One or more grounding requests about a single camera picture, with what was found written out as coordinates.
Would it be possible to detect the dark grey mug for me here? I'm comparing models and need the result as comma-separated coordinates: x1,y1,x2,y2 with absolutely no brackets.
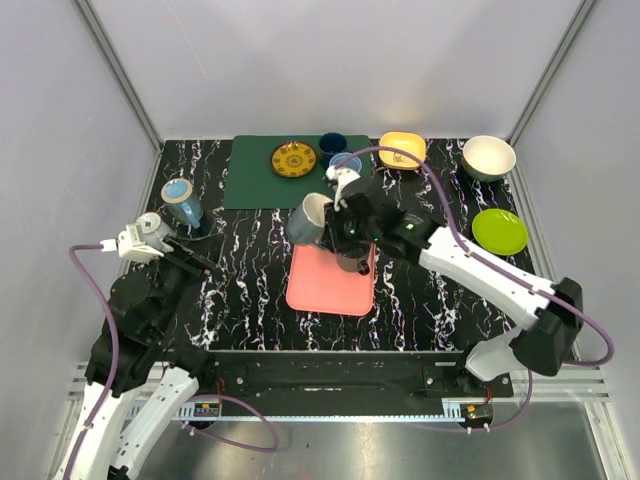
336,254,372,276

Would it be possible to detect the white grey mug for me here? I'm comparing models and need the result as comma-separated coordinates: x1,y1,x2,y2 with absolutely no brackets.
286,192,332,245

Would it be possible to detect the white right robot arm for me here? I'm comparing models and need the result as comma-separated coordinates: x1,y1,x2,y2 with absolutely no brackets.
320,168,583,397

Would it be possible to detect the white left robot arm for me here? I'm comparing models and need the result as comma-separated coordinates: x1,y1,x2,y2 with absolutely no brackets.
54,238,218,479

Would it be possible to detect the light blue glazed mug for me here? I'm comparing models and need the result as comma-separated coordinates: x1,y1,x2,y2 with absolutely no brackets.
161,178,203,229

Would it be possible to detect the light blue plastic cup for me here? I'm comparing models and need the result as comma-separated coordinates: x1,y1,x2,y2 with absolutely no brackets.
329,152,363,174

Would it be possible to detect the dark blue cup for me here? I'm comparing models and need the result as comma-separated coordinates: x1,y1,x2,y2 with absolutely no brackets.
318,132,348,163

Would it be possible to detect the pink plastic tray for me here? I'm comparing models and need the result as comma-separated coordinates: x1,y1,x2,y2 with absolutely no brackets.
286,245,375,316

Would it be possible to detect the yellow square bowl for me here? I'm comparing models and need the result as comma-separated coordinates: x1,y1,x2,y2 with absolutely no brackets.
378,132,427,171

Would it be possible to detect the yellow patterned plate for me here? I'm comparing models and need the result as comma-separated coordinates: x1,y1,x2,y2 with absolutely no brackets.
270,141,318,178

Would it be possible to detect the dark green mat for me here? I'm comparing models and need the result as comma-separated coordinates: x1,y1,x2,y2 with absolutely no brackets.
223,134,375,210

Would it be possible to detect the white round bowl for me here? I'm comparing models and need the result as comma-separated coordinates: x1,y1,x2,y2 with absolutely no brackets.
462,135,517,183

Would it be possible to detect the lime green plate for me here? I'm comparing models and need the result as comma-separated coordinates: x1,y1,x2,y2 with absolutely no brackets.
471,208,529,256

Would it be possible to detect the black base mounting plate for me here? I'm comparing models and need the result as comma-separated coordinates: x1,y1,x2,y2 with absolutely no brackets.
200,351,513,421

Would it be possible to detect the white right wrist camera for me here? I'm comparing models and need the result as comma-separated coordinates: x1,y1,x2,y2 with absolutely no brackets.
325,166,360,212

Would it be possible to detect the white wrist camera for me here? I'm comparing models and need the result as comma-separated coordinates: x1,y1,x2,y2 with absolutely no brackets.
99,224,164,264
325,166,360,212

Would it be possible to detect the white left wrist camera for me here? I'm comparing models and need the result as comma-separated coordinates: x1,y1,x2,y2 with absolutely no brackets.
99,224,164,264

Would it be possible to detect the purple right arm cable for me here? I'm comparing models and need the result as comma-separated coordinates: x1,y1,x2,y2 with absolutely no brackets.
332,146,615,434

